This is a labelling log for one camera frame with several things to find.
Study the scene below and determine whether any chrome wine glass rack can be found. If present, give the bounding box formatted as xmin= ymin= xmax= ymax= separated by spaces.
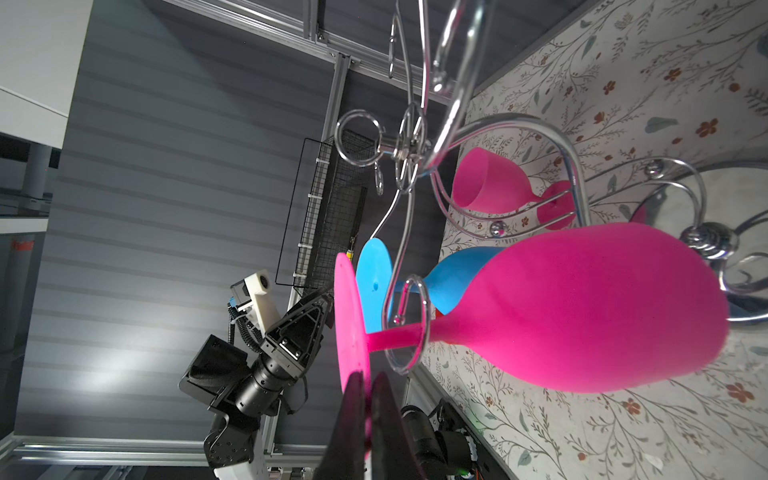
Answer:
xmin=333 ymin=0 xmax=768 ymax=376

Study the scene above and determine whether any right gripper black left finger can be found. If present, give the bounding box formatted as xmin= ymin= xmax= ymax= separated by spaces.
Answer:
xmin=313 ymin=371 xmax=367 ymax=480

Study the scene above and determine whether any black wire wall basket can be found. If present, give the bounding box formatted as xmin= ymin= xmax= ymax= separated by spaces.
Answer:
xmin=275 ymin=138 xmax=370 ymax=293

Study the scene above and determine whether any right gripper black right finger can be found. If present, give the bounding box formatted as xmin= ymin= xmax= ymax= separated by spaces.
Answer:
xmin=370 ymin=373 xmax=425 ymax=480

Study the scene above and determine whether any yellow black object in basket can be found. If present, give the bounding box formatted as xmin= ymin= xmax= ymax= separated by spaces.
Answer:
xmin=346 ymin=237 xmax=356 ymax=261

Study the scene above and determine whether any blue wine glass front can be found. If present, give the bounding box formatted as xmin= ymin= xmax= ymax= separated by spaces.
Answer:
xmin=356 ymin=238 xmax=502 ymax=333

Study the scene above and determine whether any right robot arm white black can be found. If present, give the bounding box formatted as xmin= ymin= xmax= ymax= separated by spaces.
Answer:
xmin=313 ymin=371 xmax=514 ymax=479

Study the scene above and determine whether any pink wine glass front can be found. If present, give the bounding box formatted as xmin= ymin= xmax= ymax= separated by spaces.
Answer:
xmin=334 ymin=223 xmax=729 ymax=394

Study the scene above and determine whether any pink wine glass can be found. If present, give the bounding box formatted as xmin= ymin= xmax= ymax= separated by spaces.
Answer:
xmin=334 ymin=223 xmax=729 ymax=394
xmin=451 ymin=147 xmax=576 ymax=230

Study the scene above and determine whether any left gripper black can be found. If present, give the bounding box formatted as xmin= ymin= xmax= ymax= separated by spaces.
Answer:
xmin=230 ymin=287 xmax=334 ymax=417

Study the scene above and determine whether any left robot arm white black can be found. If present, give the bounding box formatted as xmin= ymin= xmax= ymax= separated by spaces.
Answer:
xmin=179 ymin=288 xmax=333 ymax=479

